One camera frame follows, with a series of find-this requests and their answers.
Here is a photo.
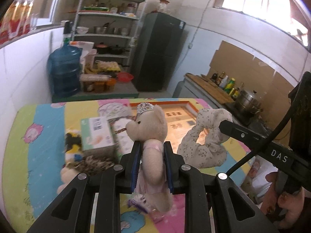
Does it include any leopard print scrunchie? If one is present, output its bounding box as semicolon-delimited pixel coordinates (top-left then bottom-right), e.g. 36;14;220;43
66;155;116;176

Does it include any floral white scrunchie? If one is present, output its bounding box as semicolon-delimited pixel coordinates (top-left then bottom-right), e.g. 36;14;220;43
177;108;232;169

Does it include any yellow cartoon character pillow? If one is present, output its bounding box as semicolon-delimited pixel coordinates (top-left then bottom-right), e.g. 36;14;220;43
65;129;83;164

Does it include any beige bear pink dress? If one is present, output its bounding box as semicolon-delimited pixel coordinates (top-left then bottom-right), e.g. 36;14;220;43
125;103;173;212

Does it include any cream bear purple dress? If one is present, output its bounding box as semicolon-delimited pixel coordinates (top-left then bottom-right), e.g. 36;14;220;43
57;167;79;195

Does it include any person's right hand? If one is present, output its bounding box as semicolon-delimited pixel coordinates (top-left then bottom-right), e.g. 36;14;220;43
260;172;305;229

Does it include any black induction cooker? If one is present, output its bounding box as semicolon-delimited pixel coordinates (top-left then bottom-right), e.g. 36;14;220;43
224;103;272;137

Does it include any steel cooking pot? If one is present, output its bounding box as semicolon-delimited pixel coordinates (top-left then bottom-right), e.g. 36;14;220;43
234;90;261;115

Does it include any green white tissue box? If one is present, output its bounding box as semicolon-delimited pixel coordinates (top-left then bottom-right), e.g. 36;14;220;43
80;116;115;158

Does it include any green yellow bottle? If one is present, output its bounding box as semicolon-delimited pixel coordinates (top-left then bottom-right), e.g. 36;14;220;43
224;78;236;94

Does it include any orange rimmed cardboard tray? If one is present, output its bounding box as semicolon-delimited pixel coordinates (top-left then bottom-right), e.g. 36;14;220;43
128;100;210;154

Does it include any wooden cutting board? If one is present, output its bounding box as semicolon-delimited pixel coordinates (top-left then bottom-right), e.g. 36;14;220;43
184;73;234;105

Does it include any green low table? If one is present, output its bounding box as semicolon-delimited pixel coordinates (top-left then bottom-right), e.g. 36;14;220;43
51;81;140;103

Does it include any red plastic basket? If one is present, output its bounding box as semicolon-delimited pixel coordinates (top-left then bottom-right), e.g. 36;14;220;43
117;72;134;83

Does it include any blue water jug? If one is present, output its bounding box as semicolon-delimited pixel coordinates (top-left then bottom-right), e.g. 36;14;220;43
47;21;82;97

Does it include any egg carton tray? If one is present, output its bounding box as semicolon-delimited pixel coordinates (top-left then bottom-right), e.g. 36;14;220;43
95;60;121;73

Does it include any black refrigerator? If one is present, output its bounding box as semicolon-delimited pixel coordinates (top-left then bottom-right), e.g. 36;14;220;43
130;13;185;91

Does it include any white metal shelf rack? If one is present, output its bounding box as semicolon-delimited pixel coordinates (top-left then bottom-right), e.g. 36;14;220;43
72;0;147;72

